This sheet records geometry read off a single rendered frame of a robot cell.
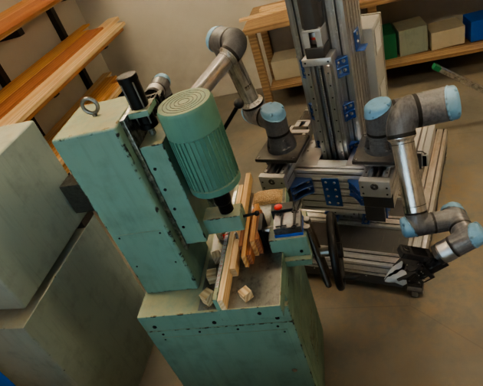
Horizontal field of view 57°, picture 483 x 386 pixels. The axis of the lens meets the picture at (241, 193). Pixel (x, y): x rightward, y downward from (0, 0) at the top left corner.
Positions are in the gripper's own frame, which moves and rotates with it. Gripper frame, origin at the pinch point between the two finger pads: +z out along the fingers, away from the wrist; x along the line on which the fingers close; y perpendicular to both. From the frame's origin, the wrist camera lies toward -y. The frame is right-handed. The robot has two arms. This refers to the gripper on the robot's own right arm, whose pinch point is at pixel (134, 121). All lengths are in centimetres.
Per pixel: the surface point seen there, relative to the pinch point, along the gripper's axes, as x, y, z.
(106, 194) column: 6.1, -0.9, 36.0
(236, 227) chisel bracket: 34, 33, 28
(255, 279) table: 46, 38, 43
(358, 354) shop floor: 137, 63, 18
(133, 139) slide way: -9.2, 15.3, 31.9
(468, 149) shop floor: 138, 151, -135
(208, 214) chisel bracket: 29.2, 24.4, 25.3
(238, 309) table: 47, 34, 54
